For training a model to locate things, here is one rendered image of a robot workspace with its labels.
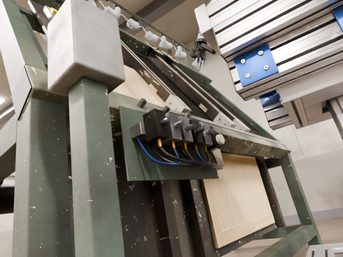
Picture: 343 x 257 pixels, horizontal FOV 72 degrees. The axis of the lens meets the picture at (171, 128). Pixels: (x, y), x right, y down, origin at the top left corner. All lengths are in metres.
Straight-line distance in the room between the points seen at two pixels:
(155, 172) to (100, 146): 0.35
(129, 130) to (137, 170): 0.13
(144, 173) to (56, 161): 0.26
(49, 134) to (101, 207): 0.28
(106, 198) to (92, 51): 0.29
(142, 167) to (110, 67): 0.34
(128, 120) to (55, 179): 0.28
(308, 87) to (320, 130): 3.65
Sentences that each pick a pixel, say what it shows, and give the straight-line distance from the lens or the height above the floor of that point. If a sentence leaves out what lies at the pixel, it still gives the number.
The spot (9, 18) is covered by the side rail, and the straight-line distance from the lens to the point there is 1.10.
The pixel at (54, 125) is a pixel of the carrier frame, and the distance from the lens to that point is 0.67.
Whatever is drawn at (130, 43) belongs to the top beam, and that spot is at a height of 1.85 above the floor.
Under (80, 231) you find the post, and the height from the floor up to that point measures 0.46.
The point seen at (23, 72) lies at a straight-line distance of 0.75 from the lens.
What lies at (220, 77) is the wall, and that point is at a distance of 5.00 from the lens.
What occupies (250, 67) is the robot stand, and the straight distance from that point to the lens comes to 0.65.
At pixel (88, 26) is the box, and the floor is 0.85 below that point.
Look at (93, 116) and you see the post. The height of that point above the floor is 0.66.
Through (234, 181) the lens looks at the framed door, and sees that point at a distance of 1.77.
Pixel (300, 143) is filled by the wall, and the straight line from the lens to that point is 4.32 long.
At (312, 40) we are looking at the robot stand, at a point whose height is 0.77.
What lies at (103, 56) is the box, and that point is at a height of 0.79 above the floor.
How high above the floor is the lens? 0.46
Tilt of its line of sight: 20 degrees up
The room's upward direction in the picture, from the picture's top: 11 degrees counter-clockwise
